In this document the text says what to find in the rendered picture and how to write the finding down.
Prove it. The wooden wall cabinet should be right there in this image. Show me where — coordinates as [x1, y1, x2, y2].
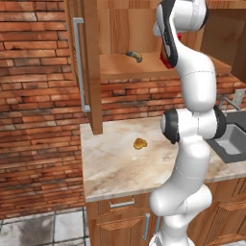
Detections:
[97, 0, 234, 82]

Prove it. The grey tap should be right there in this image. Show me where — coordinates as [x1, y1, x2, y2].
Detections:
[218, 88, 246, 112]

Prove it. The wooden drawer front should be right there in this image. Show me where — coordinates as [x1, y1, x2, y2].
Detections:
[85, 192, 156, 221]

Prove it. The grey sink basin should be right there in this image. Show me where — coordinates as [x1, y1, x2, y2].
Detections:
[206, 111, 246, 164]

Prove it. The amber honey bottle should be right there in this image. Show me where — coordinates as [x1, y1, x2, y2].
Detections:
[133, 137, 149, 151]

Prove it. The long grey cabinet door handle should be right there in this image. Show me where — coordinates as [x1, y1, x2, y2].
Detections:
[72, 16, 91, 113]

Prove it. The grey drawer handle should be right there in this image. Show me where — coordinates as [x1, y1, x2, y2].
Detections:
[109, 198, 135, 209]

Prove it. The wooden base cupboard door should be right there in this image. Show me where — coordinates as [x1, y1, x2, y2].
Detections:
[187, 178, 246, 246]
[87, 211, 161, 246]

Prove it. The wooden wall cabinet door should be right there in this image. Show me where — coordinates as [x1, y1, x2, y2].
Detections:
[199, 9, 246, 85]
[64, 0, 104, 135]

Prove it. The dark curved food item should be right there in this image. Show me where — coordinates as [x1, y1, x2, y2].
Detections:
[124, 50, 144, 63]

